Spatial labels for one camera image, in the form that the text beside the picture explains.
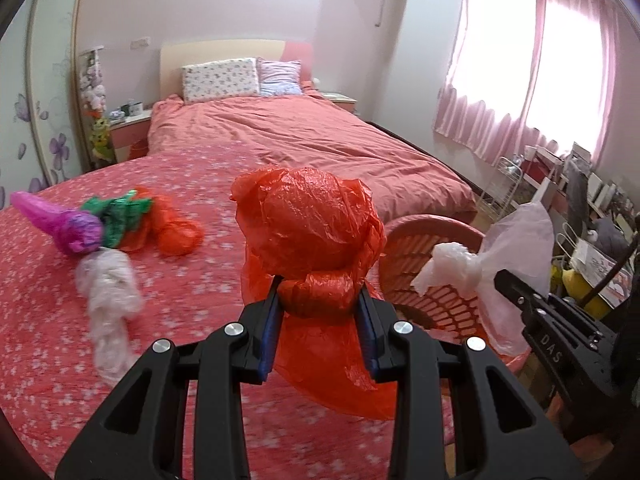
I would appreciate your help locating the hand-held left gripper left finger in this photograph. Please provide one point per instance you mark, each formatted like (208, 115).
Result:
(267, 340)

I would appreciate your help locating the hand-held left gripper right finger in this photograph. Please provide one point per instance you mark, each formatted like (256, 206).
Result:
(369, 340)

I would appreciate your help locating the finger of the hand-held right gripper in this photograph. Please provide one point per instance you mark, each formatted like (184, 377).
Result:
(520, 292)

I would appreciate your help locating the white translucent plastic bag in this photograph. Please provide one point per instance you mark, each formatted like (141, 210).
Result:
(515, 245)

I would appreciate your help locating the orange plastic laundry basket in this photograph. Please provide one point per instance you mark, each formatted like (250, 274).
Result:
(450, 320)

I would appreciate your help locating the large red-orange plastic bag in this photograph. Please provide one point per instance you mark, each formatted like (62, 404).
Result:
(310, 225)

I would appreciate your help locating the yellow plastic basin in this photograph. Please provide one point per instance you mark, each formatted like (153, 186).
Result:
(575, 285)

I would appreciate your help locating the grey office chair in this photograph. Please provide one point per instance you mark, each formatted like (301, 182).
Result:
(577, 195)

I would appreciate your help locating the orange plastic bag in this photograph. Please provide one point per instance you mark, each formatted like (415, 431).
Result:
(172, 232)

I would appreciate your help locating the clear crumpled plastic bag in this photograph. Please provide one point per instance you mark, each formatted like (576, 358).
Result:
(110, 300)

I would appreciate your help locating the pink curtain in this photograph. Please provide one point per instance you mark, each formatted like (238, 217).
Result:
(607, 60)
(460, 115)

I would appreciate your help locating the green plastic bag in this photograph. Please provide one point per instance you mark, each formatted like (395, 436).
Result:
(122, 212)

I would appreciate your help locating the bed with pink cover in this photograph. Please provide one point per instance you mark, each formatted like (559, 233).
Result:
(325, 145)

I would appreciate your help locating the magenta plastic bag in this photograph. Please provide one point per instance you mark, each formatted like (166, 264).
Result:
(70, 225)

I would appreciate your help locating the pink and white nightstand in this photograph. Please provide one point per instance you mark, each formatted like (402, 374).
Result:
(127, 135)
(340, 102)

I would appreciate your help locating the yellow-green plush toy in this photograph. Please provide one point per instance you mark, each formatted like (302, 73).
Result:
(101, 137)

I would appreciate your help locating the pink striped pillow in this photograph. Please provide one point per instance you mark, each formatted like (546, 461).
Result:
(280, 77)

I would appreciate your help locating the white floral pillow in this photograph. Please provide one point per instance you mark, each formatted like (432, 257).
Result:
(220, 80)

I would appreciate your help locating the beige and pink headboard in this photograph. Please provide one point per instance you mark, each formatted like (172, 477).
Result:
(225, 50)

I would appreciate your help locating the hanging plush toys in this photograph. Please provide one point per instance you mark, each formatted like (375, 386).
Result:
(95, 82)

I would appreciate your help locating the sliding door wardrobe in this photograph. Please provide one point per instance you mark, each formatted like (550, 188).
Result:
(35, 110)

